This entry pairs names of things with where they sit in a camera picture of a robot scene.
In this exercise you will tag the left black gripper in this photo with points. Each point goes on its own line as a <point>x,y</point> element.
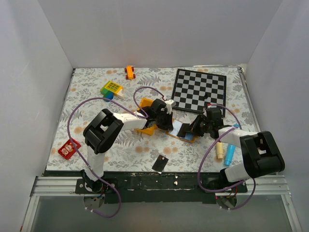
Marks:
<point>168,125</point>

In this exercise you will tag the tan leather card holder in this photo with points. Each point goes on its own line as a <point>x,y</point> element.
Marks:
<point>190,137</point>

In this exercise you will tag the red toy block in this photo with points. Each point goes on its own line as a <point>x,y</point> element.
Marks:
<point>67,150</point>

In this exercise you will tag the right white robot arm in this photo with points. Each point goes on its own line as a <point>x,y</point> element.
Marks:
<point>260,153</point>

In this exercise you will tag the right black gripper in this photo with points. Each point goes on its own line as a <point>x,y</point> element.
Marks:
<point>194,124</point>

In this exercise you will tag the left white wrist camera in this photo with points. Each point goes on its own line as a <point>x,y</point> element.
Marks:
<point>169,105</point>

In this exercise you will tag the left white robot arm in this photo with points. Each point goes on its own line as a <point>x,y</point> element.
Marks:
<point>103,130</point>

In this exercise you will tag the blue toy microphone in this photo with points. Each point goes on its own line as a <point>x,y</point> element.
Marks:
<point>229,154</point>

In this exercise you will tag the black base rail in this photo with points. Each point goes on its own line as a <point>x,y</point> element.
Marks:
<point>153,187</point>

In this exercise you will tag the dark credit card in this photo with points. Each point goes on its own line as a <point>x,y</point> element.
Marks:
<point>184,129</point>
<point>160,164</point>

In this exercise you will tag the yellow green toy block house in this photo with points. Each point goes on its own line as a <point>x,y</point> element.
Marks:
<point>112,88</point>

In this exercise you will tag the orange toy car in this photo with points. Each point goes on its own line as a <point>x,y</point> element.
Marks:
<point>129,70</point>

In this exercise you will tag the black white chessboard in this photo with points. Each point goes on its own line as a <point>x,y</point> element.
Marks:
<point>191,86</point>

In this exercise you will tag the floral table mat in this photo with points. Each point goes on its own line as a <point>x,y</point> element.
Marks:
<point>133,151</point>

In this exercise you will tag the beige toy microphone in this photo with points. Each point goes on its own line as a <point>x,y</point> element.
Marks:
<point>219,150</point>

